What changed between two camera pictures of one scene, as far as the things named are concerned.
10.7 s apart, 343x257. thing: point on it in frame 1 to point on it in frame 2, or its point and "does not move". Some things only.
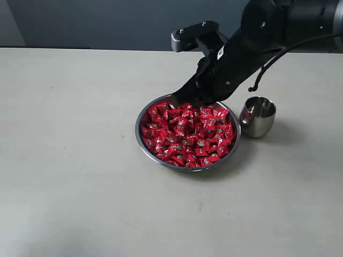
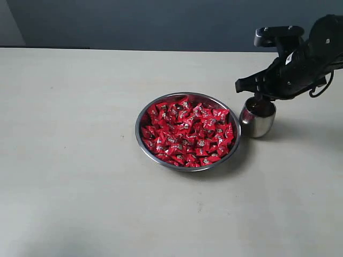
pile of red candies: x=186 y=135 does not move
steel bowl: x=189 y=137 does not move
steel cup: x=257 y=116 does not move
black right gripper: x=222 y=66 to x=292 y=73
